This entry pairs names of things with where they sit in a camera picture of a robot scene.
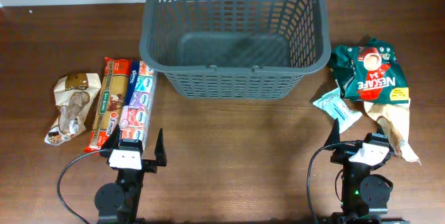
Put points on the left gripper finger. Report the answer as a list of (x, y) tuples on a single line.
[(159, 152), (111, 143)]

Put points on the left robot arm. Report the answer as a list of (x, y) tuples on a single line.
[(118, 202)]

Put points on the grey plastic basket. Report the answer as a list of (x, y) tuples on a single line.
[(235, 49)]

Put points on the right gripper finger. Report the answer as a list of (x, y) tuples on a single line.
[(381, 130), (334, 137)]

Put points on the green Nescafe coffee bag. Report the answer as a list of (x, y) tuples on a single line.
[(371, 74)]

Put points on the San Remo spaghetti packet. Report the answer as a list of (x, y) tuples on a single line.
[(110, 103)]

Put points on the white teal wipes packet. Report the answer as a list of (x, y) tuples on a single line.
[(335, 107)]

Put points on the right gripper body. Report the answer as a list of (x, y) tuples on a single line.
[(343, 154)]

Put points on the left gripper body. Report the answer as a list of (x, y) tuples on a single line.
[(147, 165)]

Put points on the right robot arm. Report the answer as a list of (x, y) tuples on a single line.
[(364, 195)]

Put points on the brown cookie bag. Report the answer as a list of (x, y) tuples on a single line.
[(74, 95)]

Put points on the Kleenex tissue multipack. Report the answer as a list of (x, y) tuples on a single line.
[(135, 118)]

